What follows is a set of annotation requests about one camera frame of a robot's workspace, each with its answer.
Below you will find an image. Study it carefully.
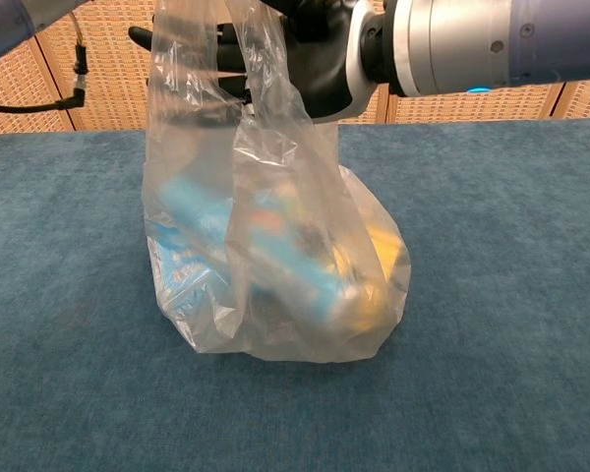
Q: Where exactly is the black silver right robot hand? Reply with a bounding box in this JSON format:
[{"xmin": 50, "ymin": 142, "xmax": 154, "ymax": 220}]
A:
[{"xmin": 127, "ymin": 0, "xmax": 389, "ymax": 122}]

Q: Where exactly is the yellow packaged item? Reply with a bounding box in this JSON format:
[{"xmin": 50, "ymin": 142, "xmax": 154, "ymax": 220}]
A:
[{"xmin": 333, "ymin": 223, "xmax": 409, "ymax": 335}]

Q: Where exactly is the blue cylindrical can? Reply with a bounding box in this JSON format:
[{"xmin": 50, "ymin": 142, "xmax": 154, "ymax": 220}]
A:
[{"xmin": 159, "ymin": 176, "xmax": 360, "ymax": 325}]

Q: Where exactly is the blue snack packet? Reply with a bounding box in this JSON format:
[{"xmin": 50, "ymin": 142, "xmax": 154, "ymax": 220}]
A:
[{"xmin": 149, "ymin": 235, "xmax": 237, "ymax": 316}]

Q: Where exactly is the transparent plastic bag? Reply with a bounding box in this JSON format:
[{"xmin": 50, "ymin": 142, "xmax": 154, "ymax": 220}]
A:
[{"xmin": 141, "ymin": 0, "xmax": 413, "ymax": 364}]

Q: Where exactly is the blue carpet table cover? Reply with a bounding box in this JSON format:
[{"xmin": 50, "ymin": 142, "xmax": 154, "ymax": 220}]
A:
[{"xmin": 0, "ymin": 117, "xmax": 590, "ymax": 472}]

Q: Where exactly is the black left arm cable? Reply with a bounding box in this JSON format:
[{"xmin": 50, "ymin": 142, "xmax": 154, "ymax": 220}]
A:
[{"xmin": 0, "ymin": 12, "xmax": 89, "ymax": 115}]

